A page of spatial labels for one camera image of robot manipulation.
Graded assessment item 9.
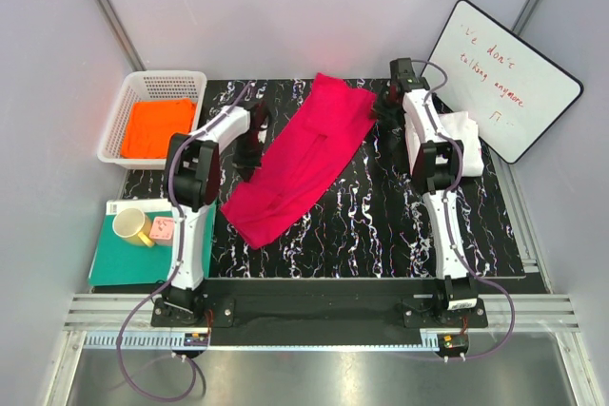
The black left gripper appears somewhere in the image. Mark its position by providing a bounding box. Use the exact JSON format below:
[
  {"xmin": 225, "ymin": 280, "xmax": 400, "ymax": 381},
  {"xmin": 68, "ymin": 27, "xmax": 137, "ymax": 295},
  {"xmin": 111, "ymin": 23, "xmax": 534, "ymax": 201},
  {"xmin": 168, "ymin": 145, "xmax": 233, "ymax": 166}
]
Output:
[{"xmin": 233, "ymin": 131, "xmax": 265, "ymax": 186}]

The crimson red t shirt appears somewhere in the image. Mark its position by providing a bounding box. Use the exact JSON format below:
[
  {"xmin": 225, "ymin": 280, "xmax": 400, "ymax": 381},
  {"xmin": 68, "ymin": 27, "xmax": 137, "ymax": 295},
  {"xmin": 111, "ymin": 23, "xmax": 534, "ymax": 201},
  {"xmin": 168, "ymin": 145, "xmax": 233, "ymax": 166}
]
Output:
[{"xmin": 222, "ymin": 73, "xmax": 376, "ymax": 249}]

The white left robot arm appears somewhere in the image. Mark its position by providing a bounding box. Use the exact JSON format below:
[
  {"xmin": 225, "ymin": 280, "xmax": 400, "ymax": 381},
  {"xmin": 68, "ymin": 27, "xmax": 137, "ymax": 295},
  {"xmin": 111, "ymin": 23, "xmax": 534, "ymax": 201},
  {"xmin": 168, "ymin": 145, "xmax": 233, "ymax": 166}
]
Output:
[{"xmin": 161, "ymin": 102, "xmax": 271, "ymax": 326}]

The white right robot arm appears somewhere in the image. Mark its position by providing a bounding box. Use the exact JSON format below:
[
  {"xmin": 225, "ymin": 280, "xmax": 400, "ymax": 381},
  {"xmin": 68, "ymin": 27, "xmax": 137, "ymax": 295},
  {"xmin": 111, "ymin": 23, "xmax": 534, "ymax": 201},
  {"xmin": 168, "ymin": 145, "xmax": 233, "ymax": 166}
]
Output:
[{"xmin": 372, "ymin": 58, "xmax": 478, "ymax": 327}]

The black marbled table mat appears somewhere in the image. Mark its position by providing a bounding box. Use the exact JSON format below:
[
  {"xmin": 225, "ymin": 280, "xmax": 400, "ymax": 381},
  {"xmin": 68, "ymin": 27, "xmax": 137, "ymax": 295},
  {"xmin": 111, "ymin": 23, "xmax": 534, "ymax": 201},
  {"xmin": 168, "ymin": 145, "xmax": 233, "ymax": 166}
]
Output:
[{"xmin": 118, "ymin": 77, "xmax": 527, "ymax": 280}]

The folded white t shirt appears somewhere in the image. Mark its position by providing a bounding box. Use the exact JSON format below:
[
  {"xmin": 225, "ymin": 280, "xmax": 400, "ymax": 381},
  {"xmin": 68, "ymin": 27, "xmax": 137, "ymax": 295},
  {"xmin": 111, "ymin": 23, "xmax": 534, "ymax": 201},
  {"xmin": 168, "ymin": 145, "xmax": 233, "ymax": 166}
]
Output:
[{"xmin": 403, "ymin": 110, "xmax": 485, "ymax": 177}]

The pink eraser block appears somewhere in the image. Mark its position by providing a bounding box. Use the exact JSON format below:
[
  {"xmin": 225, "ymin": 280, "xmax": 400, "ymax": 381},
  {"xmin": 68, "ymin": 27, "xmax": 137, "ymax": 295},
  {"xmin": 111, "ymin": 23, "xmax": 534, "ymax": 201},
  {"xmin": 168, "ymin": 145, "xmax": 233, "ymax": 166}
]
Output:
[{"xmin": 148, "ymin": 216, "xmax": 175, "ymax": 247}]

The orange t shirt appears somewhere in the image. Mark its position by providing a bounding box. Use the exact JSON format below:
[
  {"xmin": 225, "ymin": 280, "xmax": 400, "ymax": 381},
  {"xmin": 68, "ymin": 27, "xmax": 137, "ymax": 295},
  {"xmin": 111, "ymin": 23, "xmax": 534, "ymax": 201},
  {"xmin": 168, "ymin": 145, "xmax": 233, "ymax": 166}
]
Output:
[{"xmin": 121, "ymin": 99, "xmax": 196, "ymax": 159}]

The white plastic basket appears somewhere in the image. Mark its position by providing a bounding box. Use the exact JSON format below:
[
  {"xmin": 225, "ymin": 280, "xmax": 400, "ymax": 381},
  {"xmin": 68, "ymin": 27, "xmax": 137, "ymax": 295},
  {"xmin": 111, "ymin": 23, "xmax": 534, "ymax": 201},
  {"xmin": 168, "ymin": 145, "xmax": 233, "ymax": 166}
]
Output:
[{"xmin": 97, "ymin": 70, "xmax": 207, "ymax": 170}]

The cream yellow mug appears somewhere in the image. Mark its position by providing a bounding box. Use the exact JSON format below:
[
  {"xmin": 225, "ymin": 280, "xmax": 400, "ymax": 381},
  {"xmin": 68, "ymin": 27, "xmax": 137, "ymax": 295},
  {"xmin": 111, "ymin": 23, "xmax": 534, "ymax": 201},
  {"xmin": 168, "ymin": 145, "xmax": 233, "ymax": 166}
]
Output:
[{"xmin": 112, "ymin": 207, "xmax": 155, "ymax": 247}]

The green paper folder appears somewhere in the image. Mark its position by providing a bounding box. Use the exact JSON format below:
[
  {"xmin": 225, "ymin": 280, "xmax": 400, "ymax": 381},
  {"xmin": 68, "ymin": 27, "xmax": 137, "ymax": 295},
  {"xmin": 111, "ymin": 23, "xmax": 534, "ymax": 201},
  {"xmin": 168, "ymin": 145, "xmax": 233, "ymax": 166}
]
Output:
[{"xmin": 88, "ymin": 199, "xmax": 217, "ymax": 290}]

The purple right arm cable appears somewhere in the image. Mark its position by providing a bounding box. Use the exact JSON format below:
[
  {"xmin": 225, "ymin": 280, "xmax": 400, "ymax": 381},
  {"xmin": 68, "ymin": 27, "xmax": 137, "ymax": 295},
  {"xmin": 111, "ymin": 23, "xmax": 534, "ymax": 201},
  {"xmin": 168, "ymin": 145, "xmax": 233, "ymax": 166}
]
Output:
[{"xmin": 411, "ymin": 59, "xmax": 516, "ymax": 362}]

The white whiteboard black frame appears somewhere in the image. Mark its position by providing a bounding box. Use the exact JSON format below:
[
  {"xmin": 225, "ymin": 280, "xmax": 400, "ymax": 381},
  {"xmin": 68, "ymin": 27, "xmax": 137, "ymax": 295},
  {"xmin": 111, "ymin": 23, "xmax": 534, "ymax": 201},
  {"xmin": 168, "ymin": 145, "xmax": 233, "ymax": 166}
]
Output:
[{"xmin": 422, "ymin": 0, "xmax": 584, "ymax": 164}]

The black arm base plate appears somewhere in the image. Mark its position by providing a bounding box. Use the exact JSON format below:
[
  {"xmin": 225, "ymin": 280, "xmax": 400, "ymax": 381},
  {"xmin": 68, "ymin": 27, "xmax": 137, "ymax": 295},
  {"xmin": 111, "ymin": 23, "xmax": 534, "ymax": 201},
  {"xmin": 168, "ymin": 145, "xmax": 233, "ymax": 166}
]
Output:
[{"xmin": 151, "ymin": 279, "xmax": 488, "ymax": 329}]

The aluminium frame rail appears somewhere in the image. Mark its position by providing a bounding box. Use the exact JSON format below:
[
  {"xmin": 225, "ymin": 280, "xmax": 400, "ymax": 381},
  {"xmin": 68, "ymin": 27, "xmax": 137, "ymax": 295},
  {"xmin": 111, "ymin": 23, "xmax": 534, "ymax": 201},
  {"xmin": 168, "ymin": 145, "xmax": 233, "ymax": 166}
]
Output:
[{"xmin": 64, "ymin": 294, "xmax": 580, "ymax": 332}]

